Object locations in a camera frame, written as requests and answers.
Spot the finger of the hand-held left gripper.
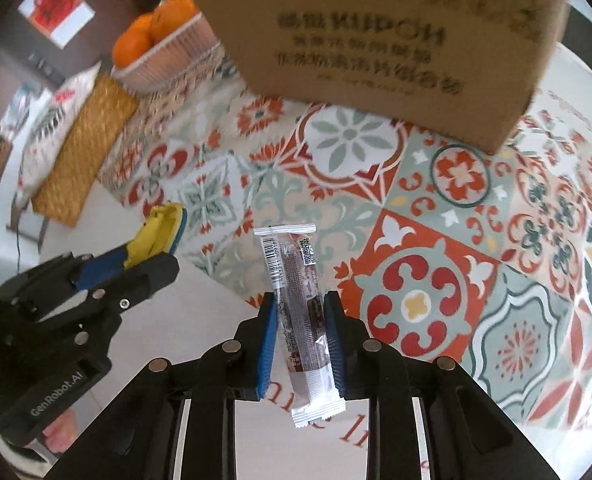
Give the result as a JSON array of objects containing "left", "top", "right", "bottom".
[
  {"left": 41, "top": 245, "right": 132, "bottom": 291},
  {"left": 88, "top": 252, "right": 180, "bottom": 317}
]

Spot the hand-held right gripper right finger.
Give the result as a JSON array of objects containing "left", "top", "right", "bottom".
[{"left": 323, "top": 290, "right": 547, "bottom": 480}]

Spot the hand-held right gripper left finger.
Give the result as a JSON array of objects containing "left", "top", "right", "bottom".
[{"left": 46, "top": 290, "right": 279, "bottom": 480}]

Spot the snack bar packet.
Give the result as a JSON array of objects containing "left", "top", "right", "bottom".
[{"left": 253, "top": 225, "right": 344, "bottom": 429}]

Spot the brown cardboard box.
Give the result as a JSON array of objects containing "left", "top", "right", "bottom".
[{"left": 183, "top": 0, "right": 572, "bottom": 157}]

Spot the person's left hand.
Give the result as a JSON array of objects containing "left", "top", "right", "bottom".
[{"left": 41, "top": 407, "right": 79, "bottom": 456}]

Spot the yellow woven placemat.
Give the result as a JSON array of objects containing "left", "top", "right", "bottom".
[{"left": 31, "top": 74, "right": 139, "bottom": 227}]

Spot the tile pattern table mat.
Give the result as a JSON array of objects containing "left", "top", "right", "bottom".
[{"left": 98, "top": 50, "right": 592, "bottom": 431}]

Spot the white plastic basket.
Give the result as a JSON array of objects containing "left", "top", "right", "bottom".
[{"left": 111, "top": 12, "right": 224, "bottom": 95}]

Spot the orange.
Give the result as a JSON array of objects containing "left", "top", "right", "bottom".
[
  {"left": 113, "top": 14, "right": 154, "bottom": 70},
  {"left": 150, "top": 0, "right": 199, "bottom": 43}
]

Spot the red white wall picture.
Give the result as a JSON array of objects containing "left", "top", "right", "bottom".
[{"left": 18, "top": 0, "right": 97, "bottom": 50}]

